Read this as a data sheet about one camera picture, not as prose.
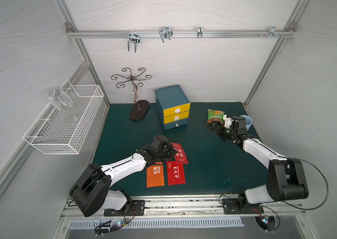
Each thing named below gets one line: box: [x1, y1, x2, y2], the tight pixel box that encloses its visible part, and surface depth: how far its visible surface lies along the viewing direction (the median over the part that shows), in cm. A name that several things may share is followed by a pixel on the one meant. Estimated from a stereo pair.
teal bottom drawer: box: [163, 117, 189, 131], surface depth 105 cm
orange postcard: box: [146, 165, 165, 188], surface depth 86 cm
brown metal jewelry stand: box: [111, 67, 152, 120], surface depth 105 cm
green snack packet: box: [206, 109, 225, 124], surface depth 113 cm
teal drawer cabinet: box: [154, 84, 191, 131], surface depth 97 cm
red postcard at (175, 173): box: [166, 160, 186, 186], surface depth 87 cm
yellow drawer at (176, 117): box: [163, 110, 190, 124], surface depth 98 cm
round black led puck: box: [253, 215, 277, 232], surface depth 73 cm
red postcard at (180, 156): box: [169, 142, 189, 164], surface depth 87 cm
